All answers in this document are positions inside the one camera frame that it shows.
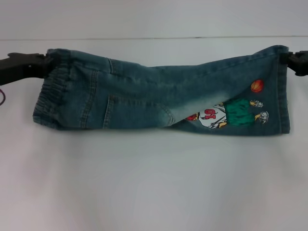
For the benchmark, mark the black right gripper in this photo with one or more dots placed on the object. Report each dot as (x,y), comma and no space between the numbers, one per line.
(303,73)

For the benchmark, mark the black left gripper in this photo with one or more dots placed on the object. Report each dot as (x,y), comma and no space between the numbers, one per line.
(14,68)

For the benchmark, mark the blue denim shorts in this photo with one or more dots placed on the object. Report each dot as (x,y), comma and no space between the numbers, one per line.
(144,101)

